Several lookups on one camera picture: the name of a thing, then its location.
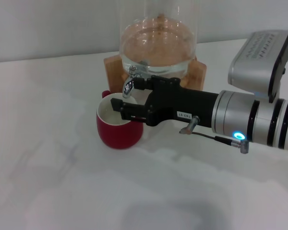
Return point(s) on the glass water dispenser jar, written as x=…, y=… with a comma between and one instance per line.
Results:
x=156, y=36

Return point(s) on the wooden dispenser stand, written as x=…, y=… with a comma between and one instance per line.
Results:
x=114, y=74

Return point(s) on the chrome dispenser faucet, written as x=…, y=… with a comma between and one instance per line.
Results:
x=128, y=86

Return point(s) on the red ceramic cup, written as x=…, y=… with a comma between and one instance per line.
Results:
x=121, y=134

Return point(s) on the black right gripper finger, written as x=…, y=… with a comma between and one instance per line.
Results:
x=129, y=109
x=153, y=82

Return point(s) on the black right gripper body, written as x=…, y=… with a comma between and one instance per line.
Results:
x=182, y=103

